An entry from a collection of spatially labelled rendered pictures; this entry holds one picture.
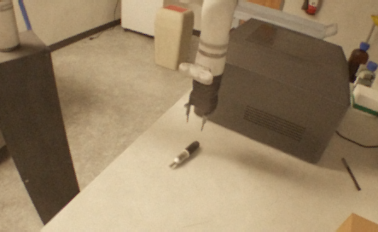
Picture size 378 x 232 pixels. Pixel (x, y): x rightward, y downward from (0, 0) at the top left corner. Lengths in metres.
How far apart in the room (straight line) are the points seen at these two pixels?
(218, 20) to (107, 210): 0.52
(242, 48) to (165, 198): 0.49
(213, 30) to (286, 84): 0.30
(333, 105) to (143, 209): 0.59
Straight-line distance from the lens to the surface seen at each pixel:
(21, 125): 1.11
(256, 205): 0.76
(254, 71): 0.82
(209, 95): 0.70
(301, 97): 0.82
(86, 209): 0.72
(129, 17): 4.08
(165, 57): 3.16
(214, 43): 0.63
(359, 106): 1.39
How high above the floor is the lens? 1.49
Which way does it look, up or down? 37 degrees down
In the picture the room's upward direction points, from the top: 9 degrees clockwise
